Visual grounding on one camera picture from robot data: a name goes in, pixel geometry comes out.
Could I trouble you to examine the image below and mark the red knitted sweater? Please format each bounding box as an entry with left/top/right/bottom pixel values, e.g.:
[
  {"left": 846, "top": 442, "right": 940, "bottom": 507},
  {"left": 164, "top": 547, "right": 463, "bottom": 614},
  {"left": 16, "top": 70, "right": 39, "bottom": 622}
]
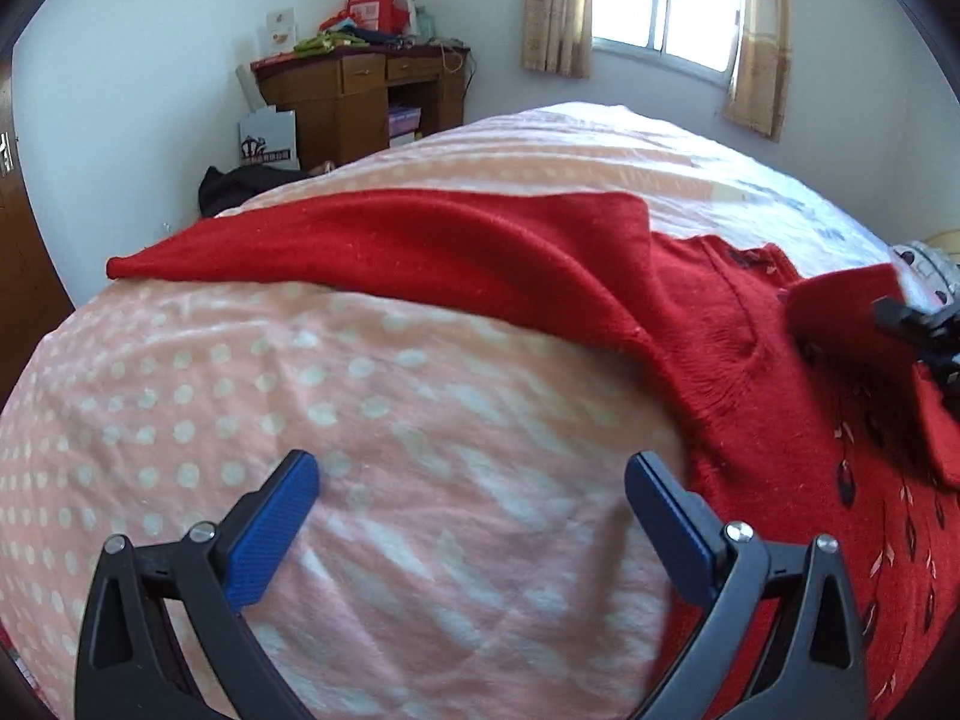
[{"left": 106, "top": 188, "right": 958, "bottom": 718}]

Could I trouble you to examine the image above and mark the black clothes pile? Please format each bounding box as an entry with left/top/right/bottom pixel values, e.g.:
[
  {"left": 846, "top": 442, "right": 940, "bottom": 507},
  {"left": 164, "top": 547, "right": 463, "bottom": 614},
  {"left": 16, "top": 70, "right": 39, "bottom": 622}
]
[{"left": 197, "top": 164, "right": 311, "bottom": 220}]

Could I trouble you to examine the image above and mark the grey patterned pillow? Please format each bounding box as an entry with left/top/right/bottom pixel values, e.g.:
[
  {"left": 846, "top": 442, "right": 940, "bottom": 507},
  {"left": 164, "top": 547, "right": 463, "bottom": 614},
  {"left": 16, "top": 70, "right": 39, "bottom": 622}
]
[{"left": 890, "top": 241, "right": 958, "bottom": 314}]

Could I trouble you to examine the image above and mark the right beige curtain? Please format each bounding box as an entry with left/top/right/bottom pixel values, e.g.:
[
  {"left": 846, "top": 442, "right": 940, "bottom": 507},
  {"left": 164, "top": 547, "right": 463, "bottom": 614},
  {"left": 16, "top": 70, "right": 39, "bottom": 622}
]
[{"left": 724, "top": 0, "right": 793, "bottom": 143}]

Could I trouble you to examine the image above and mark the beige curtain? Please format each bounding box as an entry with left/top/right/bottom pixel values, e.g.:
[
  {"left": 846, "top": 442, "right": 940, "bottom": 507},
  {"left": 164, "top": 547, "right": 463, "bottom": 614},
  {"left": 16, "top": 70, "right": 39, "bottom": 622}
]
[
  {"left": 521, "top": 0, "right": 592, "bottom": 80},
  {"left": 724, "top": 0, "right": 793, "bottom": 143}
]

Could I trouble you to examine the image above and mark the pink blue dotted bedsheet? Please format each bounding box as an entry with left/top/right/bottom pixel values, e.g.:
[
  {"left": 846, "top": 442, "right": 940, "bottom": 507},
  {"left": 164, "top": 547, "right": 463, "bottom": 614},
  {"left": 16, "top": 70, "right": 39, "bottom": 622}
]
[{"left": 0, "top": 99, "right": 895, "bottom": 720}]

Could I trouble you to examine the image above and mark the brown wooden wardrobe door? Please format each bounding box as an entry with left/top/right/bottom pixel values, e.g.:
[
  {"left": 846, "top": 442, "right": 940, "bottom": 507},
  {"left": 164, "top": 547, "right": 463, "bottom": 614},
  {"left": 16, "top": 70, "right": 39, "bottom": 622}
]
[{"left": 0, "top": 57, "right": 73, "bottom": 403}]

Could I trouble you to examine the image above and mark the left beige curtain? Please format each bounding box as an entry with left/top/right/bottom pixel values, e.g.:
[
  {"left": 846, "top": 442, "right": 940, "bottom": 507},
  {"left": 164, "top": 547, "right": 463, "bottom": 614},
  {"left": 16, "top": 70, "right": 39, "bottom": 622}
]
[{"left": 521, "top": 0, "right": 592, "bottom": 80}]

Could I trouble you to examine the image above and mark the white printed paper bag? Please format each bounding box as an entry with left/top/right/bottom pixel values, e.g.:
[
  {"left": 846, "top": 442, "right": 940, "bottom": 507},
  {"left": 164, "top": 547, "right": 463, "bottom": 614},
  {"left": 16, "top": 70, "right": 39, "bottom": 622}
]
[{"left": 238, "top": 106, "right": 299, "bottom": 171}]

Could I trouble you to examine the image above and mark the brown wooden desk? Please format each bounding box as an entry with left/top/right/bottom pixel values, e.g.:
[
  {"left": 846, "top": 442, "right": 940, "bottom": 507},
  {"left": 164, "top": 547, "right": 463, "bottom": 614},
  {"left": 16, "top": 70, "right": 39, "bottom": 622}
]
[{"left": 251, "top": 46, "right": 472, "bottom": 169}]

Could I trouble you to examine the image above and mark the white card with picture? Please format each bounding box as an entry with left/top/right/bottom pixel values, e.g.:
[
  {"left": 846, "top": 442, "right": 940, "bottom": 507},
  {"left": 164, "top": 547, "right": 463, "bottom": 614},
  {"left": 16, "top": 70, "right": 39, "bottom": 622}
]
[{"left": 257, "top": 8, "right": 299, "bottom": 59}]

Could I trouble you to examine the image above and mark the green cloth on desk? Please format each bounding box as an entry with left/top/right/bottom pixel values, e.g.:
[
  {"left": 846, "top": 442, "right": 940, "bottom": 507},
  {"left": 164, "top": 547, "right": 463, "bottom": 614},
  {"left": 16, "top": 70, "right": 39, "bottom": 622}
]
[{"left": 293, "top": 31, "right": 355, "bottom": 57}]

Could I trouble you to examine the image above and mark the red gift bag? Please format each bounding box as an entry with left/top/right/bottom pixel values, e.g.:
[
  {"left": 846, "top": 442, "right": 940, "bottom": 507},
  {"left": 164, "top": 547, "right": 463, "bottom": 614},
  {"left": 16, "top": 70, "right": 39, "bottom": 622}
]
[{"left": 319, "top": 0, "right": 412, "bottom": 36}]

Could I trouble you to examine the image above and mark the window with white frame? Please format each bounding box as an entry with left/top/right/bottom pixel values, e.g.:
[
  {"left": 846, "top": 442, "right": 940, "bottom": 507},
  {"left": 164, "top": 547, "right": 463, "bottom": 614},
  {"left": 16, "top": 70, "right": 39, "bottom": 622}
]
[{"left": 592, "top": 0, "right": 745, "bottom": 80}]

